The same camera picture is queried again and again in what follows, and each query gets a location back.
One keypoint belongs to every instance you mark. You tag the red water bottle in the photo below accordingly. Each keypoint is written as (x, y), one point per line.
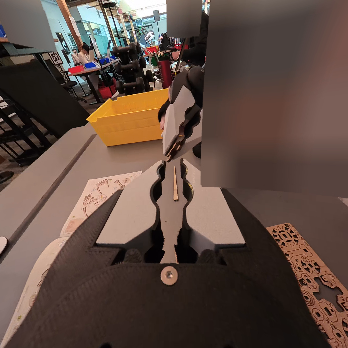
(164, 76)

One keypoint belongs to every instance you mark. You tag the yellow plastic bin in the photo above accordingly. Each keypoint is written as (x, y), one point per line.
(127, 127)

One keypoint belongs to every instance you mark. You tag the black and white marker tag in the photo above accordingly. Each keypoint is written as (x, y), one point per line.
(56, 57)

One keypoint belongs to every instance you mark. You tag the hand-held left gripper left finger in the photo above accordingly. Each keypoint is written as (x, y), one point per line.
(130, 217)

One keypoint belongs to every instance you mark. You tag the illustrated instruction booklet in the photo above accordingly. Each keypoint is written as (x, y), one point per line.
(89, 195)

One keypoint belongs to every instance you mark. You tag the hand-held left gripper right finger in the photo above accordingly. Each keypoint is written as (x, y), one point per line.
(212, 217)

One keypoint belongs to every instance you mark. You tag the person's right hand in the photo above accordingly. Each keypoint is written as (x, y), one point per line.
(162, 123)

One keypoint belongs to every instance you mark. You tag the black metal rack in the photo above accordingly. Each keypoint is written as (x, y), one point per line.
(30, 156)

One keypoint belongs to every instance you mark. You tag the standing desk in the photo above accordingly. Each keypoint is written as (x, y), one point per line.
(89, 70)

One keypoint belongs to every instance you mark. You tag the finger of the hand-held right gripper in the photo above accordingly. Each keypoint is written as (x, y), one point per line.
(174, 122)
(196, 133)

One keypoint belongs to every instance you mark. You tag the laser-cut wooden parts sheet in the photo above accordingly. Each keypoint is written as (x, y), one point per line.
(299, 251)

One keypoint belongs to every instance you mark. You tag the notched wooden bar part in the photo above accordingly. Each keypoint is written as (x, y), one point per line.
(175, 148)

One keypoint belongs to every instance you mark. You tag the thin wooden stick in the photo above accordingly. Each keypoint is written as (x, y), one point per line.
(175, 187)

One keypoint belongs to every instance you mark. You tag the black office chair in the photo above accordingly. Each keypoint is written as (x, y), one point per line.
(68, 83)

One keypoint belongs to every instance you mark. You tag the black dumbbell rack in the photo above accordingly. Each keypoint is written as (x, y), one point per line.
(130, 65)

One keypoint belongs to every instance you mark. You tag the red plastic bin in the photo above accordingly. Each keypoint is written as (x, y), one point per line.
(76, 70)

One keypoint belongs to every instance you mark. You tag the red plastic crate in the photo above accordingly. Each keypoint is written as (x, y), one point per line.
(106, 91)

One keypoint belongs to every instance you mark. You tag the wooden post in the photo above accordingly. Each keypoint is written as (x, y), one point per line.
(69, 24)

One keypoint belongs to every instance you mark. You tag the blue plastic bin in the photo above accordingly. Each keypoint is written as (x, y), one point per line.
(92, 65)

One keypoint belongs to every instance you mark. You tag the black foam panel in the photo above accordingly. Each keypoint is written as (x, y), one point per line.
(35, 92)

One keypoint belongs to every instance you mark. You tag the white metal book stand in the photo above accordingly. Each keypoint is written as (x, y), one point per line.
(2, 244)

